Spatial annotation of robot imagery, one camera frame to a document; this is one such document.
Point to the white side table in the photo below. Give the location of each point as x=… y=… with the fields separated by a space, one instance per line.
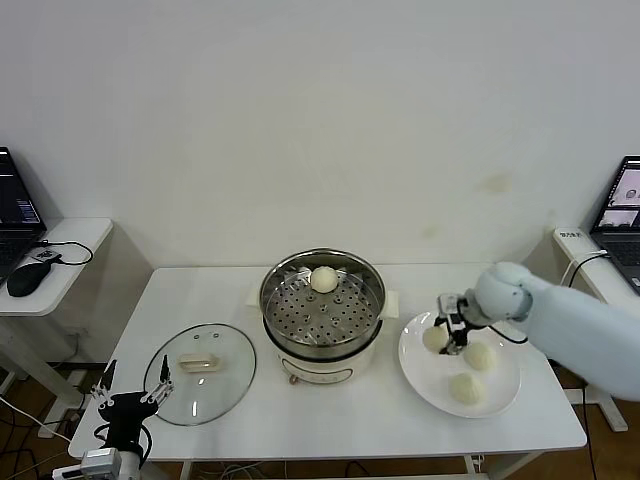
x=75 y=235
x=605 y=282

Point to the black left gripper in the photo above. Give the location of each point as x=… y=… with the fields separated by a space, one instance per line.
x=125 y=410

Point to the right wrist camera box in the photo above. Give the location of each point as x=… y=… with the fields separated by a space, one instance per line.
x=449 y=304

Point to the black open laptop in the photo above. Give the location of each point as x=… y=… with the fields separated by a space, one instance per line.
x=15 y=210
x=620 y=240

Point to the grey floor power strip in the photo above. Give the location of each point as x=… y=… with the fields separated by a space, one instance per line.
x=75 y=416

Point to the steel perforated steamer basket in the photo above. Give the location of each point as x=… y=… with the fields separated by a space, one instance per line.
x=320 y=322

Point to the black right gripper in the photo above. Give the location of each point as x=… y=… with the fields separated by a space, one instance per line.
x=459 y=322

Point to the white electric cooker base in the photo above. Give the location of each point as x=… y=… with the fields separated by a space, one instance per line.
x=325 y=367

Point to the white table leg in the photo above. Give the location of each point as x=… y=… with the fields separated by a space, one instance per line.
x=186 y=471
x=472 y=467

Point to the white steamed baozi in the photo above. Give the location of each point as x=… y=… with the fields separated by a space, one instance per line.
x=324 y=279
x=467 y=388
x=434 y=340
x=481 y=356

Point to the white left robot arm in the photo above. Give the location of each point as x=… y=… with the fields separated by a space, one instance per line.
x=130 y=462

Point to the glass pot lid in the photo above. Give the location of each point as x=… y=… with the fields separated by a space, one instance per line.
x=220 y=390

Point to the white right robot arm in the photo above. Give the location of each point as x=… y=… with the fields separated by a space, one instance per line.
x=575 y=330

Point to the black computer mouse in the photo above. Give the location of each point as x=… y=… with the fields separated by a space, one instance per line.
x=27 y=280

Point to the white round plate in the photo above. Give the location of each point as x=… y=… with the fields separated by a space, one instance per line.
x=430 y=385

